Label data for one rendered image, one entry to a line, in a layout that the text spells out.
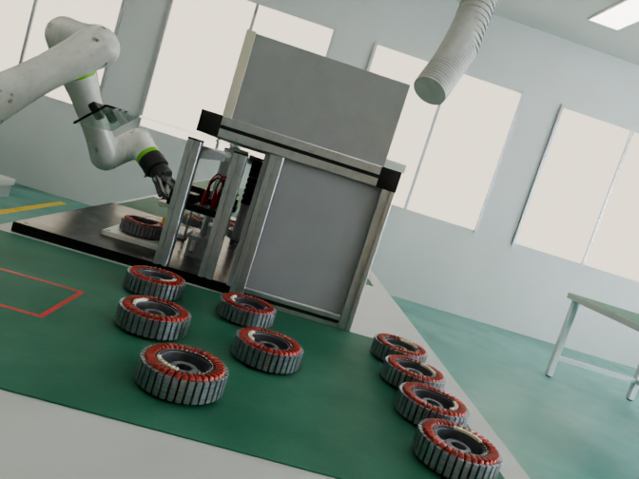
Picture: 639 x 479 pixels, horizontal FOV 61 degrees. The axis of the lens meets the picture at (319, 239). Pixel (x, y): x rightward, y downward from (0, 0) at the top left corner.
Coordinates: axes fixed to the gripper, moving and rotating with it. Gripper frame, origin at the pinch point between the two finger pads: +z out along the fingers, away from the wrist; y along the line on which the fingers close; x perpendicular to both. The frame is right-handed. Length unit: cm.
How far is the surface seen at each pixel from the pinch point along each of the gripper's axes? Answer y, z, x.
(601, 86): -517, -4, 247
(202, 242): 51, 35, 22
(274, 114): 53, 27, 57
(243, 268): 61, 51, 32
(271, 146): 62, 37, 54
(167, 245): 68, 38, 24
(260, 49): 56, 16, 65
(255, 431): 108, 83, 42
